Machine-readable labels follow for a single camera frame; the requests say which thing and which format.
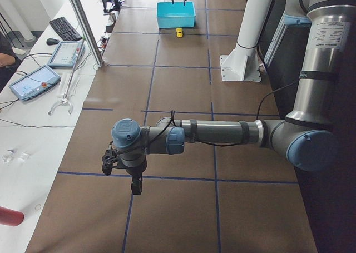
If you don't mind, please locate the near teach pendant tablet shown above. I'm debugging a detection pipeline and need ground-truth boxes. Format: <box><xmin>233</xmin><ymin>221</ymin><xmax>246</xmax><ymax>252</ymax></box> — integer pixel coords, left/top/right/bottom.
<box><xmin>9</xmin><ymin>65</ymin><xmax>61</xmax><ymax>101</ymax></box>

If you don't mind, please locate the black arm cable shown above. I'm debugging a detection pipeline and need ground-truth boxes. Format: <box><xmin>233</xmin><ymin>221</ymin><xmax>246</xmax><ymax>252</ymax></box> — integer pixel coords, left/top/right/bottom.
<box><xmin>107</xmin><ymin>79</ymin><xmax>300</xmax><ymax>158</ymax></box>

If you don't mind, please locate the black keyboard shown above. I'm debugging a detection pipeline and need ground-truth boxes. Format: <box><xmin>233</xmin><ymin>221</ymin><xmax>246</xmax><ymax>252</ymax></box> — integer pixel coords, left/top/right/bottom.
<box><xmin>49</xmin><ymin>17</ymin><xmax>82</xmax><ymax>41</ymax></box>

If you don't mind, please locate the grey reacher grabber tool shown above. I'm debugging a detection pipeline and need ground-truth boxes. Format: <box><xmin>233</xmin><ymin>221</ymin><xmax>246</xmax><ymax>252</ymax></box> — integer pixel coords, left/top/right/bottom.
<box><xmin>48</xmin><ymin>39</ymin><xmax>86</xmax><ymax>116</ymax></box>

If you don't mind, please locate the red cylinder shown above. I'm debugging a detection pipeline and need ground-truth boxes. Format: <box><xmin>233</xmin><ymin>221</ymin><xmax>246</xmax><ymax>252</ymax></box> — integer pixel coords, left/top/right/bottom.
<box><xmin>0</xmin><ymin>207</ymin><xmax>24</xmax><ymax>226</ymax></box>

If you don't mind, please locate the yellow beetle toy car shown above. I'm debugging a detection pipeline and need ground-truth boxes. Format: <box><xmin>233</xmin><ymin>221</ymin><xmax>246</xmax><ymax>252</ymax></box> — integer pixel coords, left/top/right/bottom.
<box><xmin>176</xmin><ymin>28</ymin><xmax>184</xmax><ymax>38</ymax></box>

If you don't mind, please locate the black computer mouse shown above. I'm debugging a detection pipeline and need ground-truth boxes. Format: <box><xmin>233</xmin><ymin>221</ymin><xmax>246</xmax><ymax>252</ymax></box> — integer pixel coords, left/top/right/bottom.
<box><xmin>46</xmin><ymin>38</ymin><xmax>60</xmax><ymax>46</ymax></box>

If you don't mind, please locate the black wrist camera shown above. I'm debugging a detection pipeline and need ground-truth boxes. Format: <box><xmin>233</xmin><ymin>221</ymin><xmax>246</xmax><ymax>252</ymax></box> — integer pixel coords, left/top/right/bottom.
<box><xmin>102</xmin><ymin>149</ymin><xmax>118</xmax><ymax>176</ymax></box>

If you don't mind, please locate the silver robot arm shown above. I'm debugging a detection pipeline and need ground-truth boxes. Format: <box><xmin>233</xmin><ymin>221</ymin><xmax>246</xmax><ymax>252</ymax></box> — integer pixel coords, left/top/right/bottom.
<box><xmin>102</xmin><ymin>0</ymin><xmax>355</xmax><ymax>195</ymax></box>

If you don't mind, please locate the teal plastic bin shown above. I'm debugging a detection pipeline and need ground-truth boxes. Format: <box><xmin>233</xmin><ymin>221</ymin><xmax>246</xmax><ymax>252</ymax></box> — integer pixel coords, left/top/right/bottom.
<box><xmin>156</xmin><ymin>1</ymin><xmax>196</xmax><ymax>29</ymax></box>

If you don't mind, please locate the far teach pendant tablet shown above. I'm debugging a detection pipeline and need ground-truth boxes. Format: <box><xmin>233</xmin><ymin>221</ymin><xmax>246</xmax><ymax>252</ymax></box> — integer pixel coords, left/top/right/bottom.
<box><xmin>47</xmin><ymin>41</ymin><xmax>85</xmax><ymax>69</ymax></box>

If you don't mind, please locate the crumpled clear plastic wrap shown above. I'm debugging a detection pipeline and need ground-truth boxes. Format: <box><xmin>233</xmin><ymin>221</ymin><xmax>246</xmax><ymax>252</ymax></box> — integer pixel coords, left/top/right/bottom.
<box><xmin>1</xmin><ymin>148</ymin><xmax>31</xmax><ymax>163</ymax></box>

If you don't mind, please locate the aluminium frame post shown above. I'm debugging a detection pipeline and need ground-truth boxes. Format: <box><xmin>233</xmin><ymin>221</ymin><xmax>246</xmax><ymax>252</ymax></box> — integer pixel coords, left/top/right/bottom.
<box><xmin>69</xmin><ymin>0</ymin><xmax>104</xmax><ymax>68</ymax></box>

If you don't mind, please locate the teach pendant tablet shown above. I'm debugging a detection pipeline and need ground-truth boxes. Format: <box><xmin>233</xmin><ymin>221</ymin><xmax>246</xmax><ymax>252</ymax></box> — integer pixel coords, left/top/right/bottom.
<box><xmin>9</xmin><ymin>65</ymin><xmax>61</xmax><ymax>101</ymax></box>
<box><xmin>47</xmin><ymin>41</ymin><xmax>85</xmax><ymax>69</ymax></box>

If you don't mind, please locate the silver metal cup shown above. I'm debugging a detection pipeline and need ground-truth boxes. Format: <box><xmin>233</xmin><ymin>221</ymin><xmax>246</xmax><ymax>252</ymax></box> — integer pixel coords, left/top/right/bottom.
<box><xmin>109</xmin><ymin>12</ymin><xmax>116</xmax><ymax>22</ymax></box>

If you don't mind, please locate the person in black shirt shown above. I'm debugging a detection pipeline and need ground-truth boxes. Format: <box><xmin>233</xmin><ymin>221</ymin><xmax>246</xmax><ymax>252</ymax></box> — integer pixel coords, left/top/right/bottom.
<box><xmin>0</xmin><ymin>33</ymin><xmax>21</xmax><ymax>91</ymax></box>

